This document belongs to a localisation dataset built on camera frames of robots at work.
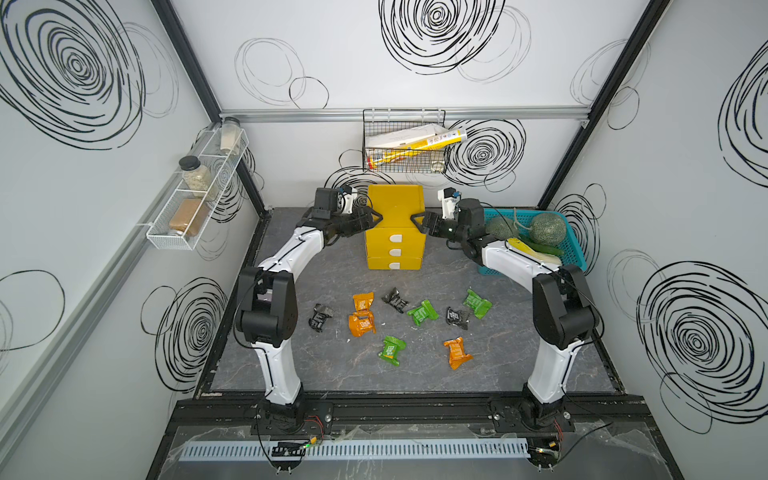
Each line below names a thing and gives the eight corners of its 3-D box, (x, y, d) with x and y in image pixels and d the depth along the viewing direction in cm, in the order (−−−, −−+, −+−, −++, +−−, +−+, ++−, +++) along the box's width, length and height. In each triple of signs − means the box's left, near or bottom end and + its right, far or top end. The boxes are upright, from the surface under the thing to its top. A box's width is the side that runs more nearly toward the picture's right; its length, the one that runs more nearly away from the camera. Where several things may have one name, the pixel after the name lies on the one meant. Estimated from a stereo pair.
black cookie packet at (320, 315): (304, 324, 92) (302, 321, 90) (318, 305, 96) (317, 302, 94) (321, 333, 90) (319, 330, 88) (334, 313, 94) (333, 310, 93)
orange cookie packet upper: (353, 310, 95) (352, 307, 93) (354, 295, 98) (353, 292, 97) (373, 310, 95) (373, 307, 93) (374, 295, 98) (374, 292, 97)
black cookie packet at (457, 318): (443, 322, 92) (444, 319, 90) (447, 309, 95) (448, 306, 93) (466, 330, 90) (468, 327, 89) (469, 316, 93) (470, 313, 92)
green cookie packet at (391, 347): (377, 357, 85) (377, 355, 83) (386, 337, 89) (386, 334, 87) (398, 367, 84) (398, 364, 82) (406, 345, 87) (407, 342, 86)
